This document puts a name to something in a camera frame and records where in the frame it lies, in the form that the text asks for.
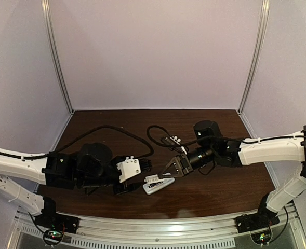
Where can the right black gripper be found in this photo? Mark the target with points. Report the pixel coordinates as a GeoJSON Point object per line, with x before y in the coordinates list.
{"type": "Point", "coordinates": [184, 164]}

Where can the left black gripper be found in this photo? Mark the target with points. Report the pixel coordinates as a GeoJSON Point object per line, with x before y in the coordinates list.
{"type": "Point", "coordinates": [120, 188]}

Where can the white remote control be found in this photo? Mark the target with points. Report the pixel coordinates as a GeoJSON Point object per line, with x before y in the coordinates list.
{"type": "Point", "coordinates": [166, 182]}

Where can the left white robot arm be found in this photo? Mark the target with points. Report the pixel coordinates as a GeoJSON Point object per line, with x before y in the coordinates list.
{"type": "Point", "coordinates": [93, 166]}

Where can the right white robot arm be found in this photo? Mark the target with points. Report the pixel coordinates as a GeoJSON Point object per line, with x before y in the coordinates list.
{"type": "Point", "coordinates": [213, 147]}

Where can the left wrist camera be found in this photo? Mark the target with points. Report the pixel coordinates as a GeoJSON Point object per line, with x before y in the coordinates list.
{"type": "Point", "coordinates": [131, 167]}

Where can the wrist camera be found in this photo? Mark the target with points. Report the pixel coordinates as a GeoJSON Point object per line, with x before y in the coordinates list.
{"type": "Point", "coordinates": [174, 140]}
{"type": "Point", "coordinates": [131, 167]}

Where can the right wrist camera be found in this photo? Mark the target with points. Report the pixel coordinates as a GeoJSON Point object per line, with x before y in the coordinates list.
{"type": "Point", "coordinates": [174, 140]}

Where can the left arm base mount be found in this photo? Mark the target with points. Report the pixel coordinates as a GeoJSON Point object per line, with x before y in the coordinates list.
{"type": "Point", "coordinates": [54, 228]}

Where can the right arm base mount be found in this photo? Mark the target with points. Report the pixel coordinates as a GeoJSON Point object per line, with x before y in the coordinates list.
{"type": "Point", "coordinates": [259, 227]}

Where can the front aluminium rail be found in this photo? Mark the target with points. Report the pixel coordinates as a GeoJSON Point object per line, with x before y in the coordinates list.
{"type": "Point", "coordinates": [202, 232]}

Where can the right aluminium frame post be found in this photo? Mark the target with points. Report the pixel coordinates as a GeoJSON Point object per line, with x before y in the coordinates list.
{"type": "Point", "coordinates": [261, 32]}

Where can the aluminium frame post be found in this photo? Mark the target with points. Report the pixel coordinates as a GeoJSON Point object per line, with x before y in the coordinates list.
{"type": "Point", "coordinates": [261, 32]}
{"type": "Point", "coordinates": [55, 55]}

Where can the left aluminium frame post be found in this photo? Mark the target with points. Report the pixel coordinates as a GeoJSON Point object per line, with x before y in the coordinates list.
{"type": "Point", "coordinates": [55, 55]}

